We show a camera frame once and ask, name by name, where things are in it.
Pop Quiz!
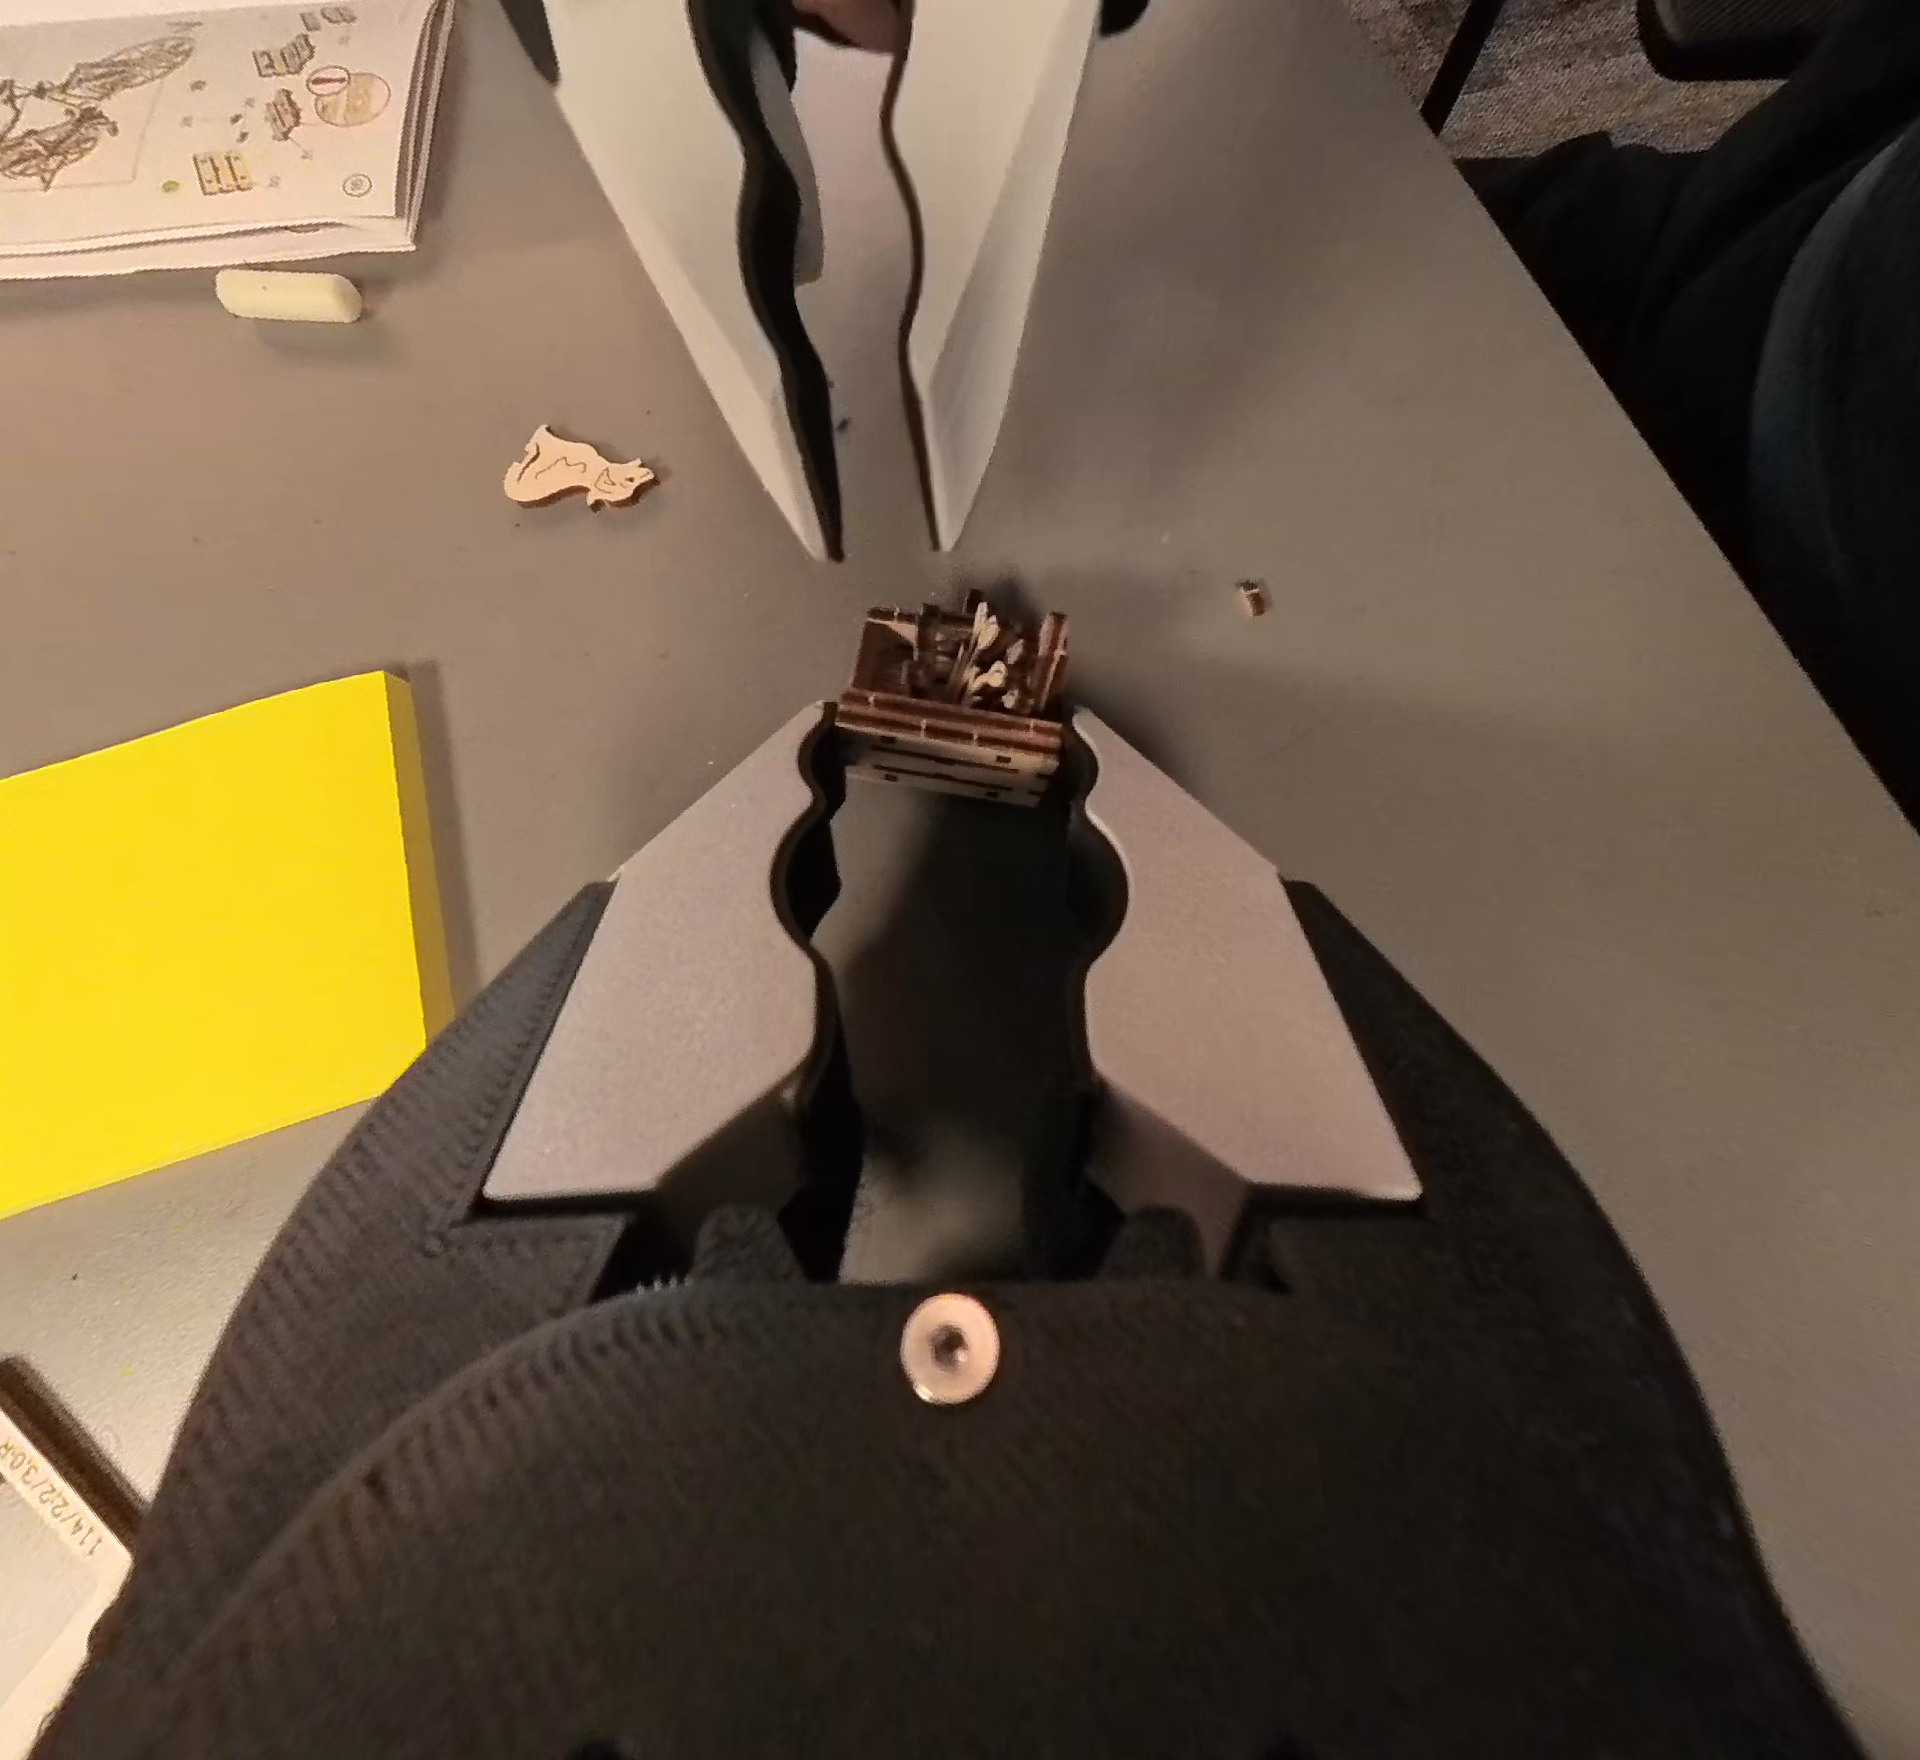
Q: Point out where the pale cylindrical stick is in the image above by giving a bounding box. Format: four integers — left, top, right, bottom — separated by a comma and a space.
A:
215, 264, 367, 324

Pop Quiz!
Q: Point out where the person's dark clothing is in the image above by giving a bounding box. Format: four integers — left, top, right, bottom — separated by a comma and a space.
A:
1458, 0, 1920, 840

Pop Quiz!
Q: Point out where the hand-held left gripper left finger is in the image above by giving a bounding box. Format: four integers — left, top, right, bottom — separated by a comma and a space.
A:
481, 702, 860, 1229

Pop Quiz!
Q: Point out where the wooden cat-shaped piece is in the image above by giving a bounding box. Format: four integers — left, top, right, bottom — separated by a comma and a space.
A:
500, 422, 661, 513

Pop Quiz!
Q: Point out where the black metal bar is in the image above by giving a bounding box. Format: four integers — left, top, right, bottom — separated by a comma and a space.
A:
1417, 0, 1554, 137

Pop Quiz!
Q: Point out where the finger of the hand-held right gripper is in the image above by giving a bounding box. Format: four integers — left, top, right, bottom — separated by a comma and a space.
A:
505, 0, 845, 566
874, 0, 1107, 556

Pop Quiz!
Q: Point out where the yellow sticky note pad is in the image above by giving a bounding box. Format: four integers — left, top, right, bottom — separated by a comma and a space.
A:
0, 672, 457, 1219

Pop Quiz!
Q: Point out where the printed instruction booklet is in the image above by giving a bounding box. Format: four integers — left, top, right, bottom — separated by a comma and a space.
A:
0, 0, 457, 282

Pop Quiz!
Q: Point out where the laser-cut wooden parts sheet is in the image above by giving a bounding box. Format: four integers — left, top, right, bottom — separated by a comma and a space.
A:
0, 1353, 145, 1722

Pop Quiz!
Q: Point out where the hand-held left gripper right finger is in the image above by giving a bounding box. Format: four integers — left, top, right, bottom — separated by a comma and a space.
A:
1063, 704, 1425, 1237

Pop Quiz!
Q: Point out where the small brown wooden model box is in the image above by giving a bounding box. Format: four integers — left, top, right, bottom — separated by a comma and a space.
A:
835, 596, 1073, 813

